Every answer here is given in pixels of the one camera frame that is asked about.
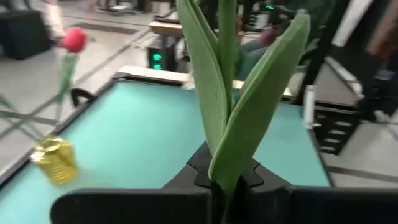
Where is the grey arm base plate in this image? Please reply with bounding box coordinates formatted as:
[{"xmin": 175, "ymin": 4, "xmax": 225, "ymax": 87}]
[{"xmin": 303, "ymin": 84, "xmax": 321, "ymax": 130}]

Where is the person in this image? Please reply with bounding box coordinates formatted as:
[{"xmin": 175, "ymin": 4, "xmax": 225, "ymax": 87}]
[{"xmin": 236, "ymin": 26, "xmax": 280, "ymax": 80}]

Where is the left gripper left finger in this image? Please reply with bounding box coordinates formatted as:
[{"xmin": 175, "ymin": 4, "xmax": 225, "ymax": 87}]
[{"xmin": 50, "ymin": 142, "xmax": 218, "ymax": 224}]

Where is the yellow glass vase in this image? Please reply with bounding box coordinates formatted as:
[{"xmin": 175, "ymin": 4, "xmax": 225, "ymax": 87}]
[{"xmin": 30, "ymin": 136, "xmax": 79, "ymax": 185}]

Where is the red artificial tulip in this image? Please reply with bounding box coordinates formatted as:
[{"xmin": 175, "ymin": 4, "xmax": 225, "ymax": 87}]
[{"xmin": 54, "ymin": 26, "xmax": 90, "ymax": 125}]

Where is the computer with green lights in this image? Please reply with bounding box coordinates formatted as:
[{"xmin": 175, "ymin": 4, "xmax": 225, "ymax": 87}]
[{"xmin": 146, "ymin": 45, "xmax": 177, "ymax": 72}]

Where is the green artificial flower stem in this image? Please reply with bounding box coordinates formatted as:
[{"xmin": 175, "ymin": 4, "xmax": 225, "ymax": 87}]
[{"xmin": 175, "ymin": 0, "xmax": 312, "ymax": 200}]

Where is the black cabinet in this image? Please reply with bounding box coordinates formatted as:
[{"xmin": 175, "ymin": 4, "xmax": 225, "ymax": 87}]
[{"xmin": 0, "ymin": 9, "xmax": 52, "ymax": 60}]

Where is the teal table mat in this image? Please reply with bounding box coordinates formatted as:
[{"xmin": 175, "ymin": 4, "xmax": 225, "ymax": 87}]
[{"xmin": 0, "ymin": 79, "xmax": 330, "ymax": 224}]

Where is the wooden background table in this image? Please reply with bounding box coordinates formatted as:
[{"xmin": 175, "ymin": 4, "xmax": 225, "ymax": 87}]
[{"xmin": 149, "ymin": 21, "xmax": 184, "ymax": 37}]

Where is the black frame clamp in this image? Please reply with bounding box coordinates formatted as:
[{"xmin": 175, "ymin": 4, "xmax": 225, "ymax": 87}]
[{"xmin": 70, "ymin": 88, "xmax": 97, "ymax": 108}]

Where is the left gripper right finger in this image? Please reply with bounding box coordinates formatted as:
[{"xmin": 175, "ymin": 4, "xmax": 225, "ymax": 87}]
[{"xmin": 238, "ymin": 157, "xmax": 398, "ymax": 224}]

